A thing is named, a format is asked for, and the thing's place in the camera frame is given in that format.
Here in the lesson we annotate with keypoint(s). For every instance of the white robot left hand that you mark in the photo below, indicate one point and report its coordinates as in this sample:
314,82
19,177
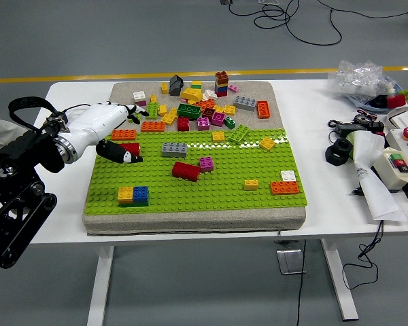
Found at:
92,124

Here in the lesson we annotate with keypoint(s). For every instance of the yellow two-by-two brick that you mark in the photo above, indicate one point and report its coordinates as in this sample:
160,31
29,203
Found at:
267,143
218,136
251,185
229,110
125,194

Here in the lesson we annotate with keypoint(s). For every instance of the blue two-by-two brick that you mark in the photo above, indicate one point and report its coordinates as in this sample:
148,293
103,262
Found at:
141,194

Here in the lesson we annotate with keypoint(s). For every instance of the dark green two-by-four brick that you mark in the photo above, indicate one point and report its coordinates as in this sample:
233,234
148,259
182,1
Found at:
136,204
189,111

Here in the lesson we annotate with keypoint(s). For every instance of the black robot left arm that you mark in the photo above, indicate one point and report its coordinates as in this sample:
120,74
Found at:
20,183

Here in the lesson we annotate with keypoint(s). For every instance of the orange two-by-four brick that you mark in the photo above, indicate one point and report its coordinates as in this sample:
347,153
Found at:
285,187
123,135
263,109
153,126

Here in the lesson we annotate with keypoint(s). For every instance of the lime green two-by-four brick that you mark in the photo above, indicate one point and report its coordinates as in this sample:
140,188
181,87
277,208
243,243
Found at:
153,109
136,119
238,134

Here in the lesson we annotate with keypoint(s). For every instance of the red two-by-four brick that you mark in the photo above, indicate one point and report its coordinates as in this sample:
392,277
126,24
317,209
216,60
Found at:
186,171
133,147

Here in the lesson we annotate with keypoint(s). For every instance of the white two-by-two brick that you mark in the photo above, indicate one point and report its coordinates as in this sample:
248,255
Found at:
288,175
139,95

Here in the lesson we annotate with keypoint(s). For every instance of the small yellow brick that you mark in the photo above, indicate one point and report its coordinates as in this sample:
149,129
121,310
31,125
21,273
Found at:
218,109
164,88
162,110
153,98

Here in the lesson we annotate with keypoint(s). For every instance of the yellow two-by-four brick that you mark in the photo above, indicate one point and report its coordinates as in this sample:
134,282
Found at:
169,117

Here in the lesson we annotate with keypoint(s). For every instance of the grey two-by-four brick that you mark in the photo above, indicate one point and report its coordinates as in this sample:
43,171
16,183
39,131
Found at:
245,103
174,149

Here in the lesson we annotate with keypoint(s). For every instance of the red two-by-two brick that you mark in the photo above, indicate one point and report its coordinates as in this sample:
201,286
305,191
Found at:
183,124

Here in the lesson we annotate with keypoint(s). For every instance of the yellow curved brick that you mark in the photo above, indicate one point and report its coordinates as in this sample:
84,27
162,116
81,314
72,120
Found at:
191,94

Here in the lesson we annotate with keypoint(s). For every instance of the magenta two-by-two brick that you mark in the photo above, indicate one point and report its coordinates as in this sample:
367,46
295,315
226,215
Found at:
203,124
218,119

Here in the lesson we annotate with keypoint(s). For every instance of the lime and yellow brick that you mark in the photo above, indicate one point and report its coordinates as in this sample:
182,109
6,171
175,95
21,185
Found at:
196,84

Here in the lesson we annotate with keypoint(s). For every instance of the dark brown brick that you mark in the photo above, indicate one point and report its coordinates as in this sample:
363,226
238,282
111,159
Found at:
209,112

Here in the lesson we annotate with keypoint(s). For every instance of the pink two-by-two brick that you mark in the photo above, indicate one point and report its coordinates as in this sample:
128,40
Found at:
206,164

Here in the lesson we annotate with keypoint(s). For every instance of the red stacked brick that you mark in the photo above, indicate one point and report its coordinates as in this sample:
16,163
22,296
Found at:
221,94

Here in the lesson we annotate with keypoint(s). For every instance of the blue stacked brick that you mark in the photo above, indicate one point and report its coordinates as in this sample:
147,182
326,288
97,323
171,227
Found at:
221,88

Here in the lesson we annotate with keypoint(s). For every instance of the green studded baseplate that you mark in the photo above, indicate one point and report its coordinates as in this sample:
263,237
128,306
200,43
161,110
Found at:
207,193

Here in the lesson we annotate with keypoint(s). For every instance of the small dark green brick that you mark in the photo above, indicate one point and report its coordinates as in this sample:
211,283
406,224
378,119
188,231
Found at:
229,122

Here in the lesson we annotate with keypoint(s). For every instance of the brown two-by-two brick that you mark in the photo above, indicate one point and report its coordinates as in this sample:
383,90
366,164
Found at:
221,78

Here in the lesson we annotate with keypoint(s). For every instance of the pink flat brick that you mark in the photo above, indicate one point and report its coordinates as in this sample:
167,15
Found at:
233,88

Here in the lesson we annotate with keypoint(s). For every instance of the yellow flat two-by-two brick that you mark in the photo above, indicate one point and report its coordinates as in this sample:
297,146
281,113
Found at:
251,185

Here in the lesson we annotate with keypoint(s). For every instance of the black power brick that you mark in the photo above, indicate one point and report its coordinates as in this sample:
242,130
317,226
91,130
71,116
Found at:
350,128

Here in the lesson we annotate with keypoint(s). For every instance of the dark grey angled piece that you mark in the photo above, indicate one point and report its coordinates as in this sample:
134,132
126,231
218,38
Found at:
175,86

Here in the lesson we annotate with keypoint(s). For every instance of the grey-brown cushion mat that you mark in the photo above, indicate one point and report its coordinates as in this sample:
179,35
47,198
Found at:
190,224

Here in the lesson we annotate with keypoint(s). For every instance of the white table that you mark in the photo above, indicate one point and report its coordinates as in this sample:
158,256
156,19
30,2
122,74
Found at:
309,136

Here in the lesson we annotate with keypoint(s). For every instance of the silver metal foot plate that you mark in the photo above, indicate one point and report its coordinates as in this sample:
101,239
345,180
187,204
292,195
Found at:
279,261

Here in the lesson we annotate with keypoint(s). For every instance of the large black nut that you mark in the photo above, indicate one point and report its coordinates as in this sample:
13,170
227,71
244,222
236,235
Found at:
331,158

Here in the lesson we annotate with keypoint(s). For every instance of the lime green sheet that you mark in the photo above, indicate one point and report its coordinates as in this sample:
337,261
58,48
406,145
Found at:
351,146

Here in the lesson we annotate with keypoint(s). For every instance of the clear crumpled plastic bag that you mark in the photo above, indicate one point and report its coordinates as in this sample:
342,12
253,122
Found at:
357,79

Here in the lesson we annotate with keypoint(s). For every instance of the black round part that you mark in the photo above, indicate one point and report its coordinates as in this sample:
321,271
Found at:
361,119

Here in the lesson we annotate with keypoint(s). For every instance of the blue bowl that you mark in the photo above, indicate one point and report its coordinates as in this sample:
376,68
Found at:
360,103

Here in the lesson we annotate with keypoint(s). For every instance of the small black module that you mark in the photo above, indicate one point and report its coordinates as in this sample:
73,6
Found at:
376,127

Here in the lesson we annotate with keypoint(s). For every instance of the black plastic part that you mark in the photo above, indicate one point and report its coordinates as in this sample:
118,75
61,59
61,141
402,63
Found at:
379,102

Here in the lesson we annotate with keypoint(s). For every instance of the white paper bag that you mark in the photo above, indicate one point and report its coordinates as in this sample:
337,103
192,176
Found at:
374,190

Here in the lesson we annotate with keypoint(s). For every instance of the small white button box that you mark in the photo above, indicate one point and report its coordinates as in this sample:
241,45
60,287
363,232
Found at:
386,169

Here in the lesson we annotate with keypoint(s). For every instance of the small white part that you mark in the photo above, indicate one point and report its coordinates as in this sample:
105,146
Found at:
390,89

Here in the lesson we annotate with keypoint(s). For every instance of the white control box with buttons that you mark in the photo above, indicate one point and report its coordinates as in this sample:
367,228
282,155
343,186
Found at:
399,144

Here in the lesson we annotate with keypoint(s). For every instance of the white flat device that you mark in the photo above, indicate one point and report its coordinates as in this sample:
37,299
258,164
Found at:
406,119

